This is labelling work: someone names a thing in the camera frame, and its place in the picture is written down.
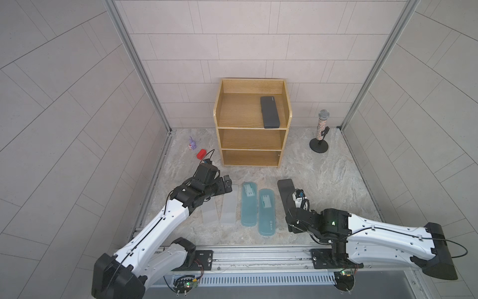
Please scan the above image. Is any black pencil case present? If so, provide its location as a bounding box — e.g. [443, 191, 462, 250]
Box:
[277, 179, 297, 222]
[260, 96, 280, 129]

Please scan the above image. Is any teal pencil case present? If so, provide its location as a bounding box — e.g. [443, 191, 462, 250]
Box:
[258, 189, 276, 237]
[240, 182, 258, 227]

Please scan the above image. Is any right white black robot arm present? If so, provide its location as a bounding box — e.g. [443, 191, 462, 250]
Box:
[281, 189, 458, 280]

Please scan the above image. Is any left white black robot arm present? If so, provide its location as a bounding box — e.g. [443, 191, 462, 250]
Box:
[91, 175, 232, 299]

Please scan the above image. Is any right frosted white pencil case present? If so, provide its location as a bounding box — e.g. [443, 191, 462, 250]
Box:
[220, 184, 239, 225]

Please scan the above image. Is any frosted white pencil case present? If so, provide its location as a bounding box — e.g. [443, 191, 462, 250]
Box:
[201, 198, 219, 225]
[220, 184, 239, 225]

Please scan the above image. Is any left frosted white pencil case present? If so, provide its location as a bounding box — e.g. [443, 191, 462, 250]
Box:
[201, 198, 219, 225]

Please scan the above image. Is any wooden three-tier shelf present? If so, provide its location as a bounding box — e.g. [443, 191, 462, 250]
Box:
[213, 78, 293, 168]

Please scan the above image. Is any red block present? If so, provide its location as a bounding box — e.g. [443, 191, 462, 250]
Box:
[197, 149, 207, 161]

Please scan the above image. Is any purple toy figure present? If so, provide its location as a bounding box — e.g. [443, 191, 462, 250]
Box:
[189, 137, 197, 150]

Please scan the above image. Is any candy tube on black stand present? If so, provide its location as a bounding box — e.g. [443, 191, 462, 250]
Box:
[309, 109, 330, 153]

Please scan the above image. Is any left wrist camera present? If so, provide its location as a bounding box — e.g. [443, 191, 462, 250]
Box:
[193, 158, 220, 184]

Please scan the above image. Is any aluminium mounting rail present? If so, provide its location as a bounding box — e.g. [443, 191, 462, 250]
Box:
[149, 244, 423, 279]

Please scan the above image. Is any right circuit board with wires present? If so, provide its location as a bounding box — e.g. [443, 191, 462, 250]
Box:
[334, 270, 355, 293]

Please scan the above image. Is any circuit board with wires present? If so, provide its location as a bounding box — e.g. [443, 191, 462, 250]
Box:
[334, 270, 355, 293]
[173, 275, 200, 296]

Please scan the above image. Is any left circuit board with wires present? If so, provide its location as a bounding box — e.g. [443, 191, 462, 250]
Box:
[173, 275, 200, 296]

